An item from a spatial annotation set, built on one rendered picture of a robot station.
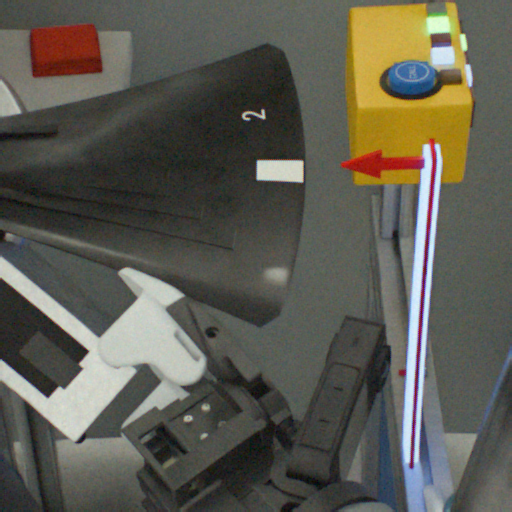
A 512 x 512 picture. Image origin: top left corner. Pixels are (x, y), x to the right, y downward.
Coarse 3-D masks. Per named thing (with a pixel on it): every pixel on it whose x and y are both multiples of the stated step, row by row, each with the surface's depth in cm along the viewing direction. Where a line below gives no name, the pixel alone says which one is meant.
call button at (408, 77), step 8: (400, 64) 119; (408, 64) 119; (416, 64) 119; (424, 64) 119; (392, 72) 119; (400, 72) 119; (408, 72) 118; (416, 72) 118; (424, 72) 118; (432, 72) 118; (392, 80) 118; (400, 80) 118; (408, 80) 118; (416, 80) 118; (424, 80) 118; (432, 80) 118; (392, 88) 118; (400, 88) 118; (408, 88) 117; (416, 88) 117; (424, 88) 118
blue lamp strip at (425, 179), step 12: (420, 192) 96; (420, 204) 96; (420, 216) 97; (420, 228) 97; (420, 240) 97; (420, 252) 98; (420, 264) 99; (420, 276) 99; (420, 288) 100; (408, 348) 107; (408, 360) 108; (408, 372) 108; (408, 384) 109; (408, 396) 109; (408, 408) 109; (408, 420) 110; (408, 432) 111; (408, 444) 112; (408, 456) 113
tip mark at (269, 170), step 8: (264, 160) 93; (272, 160) 93; (280, 160) 93; (288, 160) 93; (296, 160) 93; (264, 168) 92; (272, 168) 92; (280, 168) 92; (288, 168) 92; (296, 168) 92; (264, 176) 92; (272, 176) 92; (280, 176) 92; (288, 176) 92; (296, 176) 92
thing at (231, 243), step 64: (256, 64) 97; (0, 128) 95; (64, 128) 95; (128, 128) 95; (192, 128) 95; (256, 128) 94; (0, 192) 91; (64, 192) 91; (128, 192) 91; (192, 192) 91; (256, 192) 91; (128, 256) 88; (192, 256) 89; (256, 256) 89; (256, 320) 88
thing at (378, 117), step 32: (352, 32) 125; (384, 32) 125; (416, 32) 125; (352, 64) 122; (384, 64) 121; (448, 64) 121; (352, 96) 122; (384, 96) 118; (416, 96) 117; (448, 96) 117; (352, 128) 122; (384, 128) 118; (416, 128) 118; (448, 128) 118; (448, 160) 121
